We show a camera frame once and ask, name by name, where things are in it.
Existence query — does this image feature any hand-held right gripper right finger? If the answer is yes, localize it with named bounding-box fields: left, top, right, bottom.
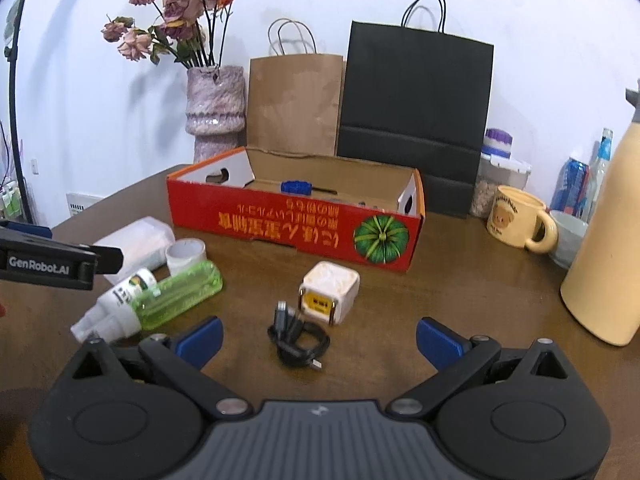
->
left=385, top=317, right=571, bottom=416

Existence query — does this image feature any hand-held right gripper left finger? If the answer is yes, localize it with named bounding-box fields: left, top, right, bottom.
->
left=69, top=316, right=252, bottom=417

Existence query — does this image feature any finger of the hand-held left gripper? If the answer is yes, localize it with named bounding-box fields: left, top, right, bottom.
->
left=0, top=219, right=54, bottom=241
left=92, top=245, right=125, bottom=275

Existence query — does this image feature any translucent plastic container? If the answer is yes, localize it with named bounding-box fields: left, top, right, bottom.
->
left=92, top=216, right=176, bottom=288

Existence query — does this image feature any black usb cable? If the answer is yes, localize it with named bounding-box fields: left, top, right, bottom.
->
left=267, top=301, right=332, bottom=372

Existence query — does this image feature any red cardboard box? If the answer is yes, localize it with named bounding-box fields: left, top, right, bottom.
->
left=166, top=146, right=426, bottom=274

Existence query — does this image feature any white spray bottle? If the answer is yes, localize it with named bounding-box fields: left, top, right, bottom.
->
left=70, top=267, right=158, bottom=342

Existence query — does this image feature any green spray bottle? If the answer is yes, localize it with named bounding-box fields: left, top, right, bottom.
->
left=95, top=260, right=223, bottom=343

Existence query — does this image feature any small white plastic cup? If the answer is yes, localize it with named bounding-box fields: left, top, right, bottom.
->
left=166, top=239, right=207, bottom=276

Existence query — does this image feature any white cube charger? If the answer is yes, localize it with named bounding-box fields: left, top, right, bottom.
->
left=298, top=261, right=361, bottom=326

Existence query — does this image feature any yellow bear mug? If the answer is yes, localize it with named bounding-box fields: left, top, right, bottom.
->
left=486, top=185, right=558, bottom=253

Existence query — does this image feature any clear container of grains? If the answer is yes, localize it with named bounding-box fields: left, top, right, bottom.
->
left=470, top=152, right=532, bottom=220

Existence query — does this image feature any white ceramic bowl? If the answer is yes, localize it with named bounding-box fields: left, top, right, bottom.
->
left=547, top=210, right=590, bottom=270

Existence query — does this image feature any black lamp stand pole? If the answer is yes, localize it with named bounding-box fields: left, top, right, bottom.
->
left=2, top=0, right=36, bottom=226

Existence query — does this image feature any pink textured ceramic vase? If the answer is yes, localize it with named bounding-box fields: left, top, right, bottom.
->
left=186, top=65, right=247, bottom=165

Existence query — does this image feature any yellow thermos jug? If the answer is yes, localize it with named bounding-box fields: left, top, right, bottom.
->
left=560, top=77, right=640, bottom=347

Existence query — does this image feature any jar with purple lid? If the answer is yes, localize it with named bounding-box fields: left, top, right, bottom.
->
left=482, top=128, right=515, bottom=161

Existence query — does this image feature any clear bottle with blue label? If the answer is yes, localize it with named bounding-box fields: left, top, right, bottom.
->
left=582, top=128, right=615, bottom=223

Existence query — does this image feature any brown paper bag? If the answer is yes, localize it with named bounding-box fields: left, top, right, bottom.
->
left=247, top=18, right=346, bottom=158

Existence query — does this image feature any black paper bag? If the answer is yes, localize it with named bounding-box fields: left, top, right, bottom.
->
left=336, top=0, right=496, bottom=219

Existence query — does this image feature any bunch of dried roses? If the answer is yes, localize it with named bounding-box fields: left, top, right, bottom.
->
left=101, top=0, right=237, bottom=70

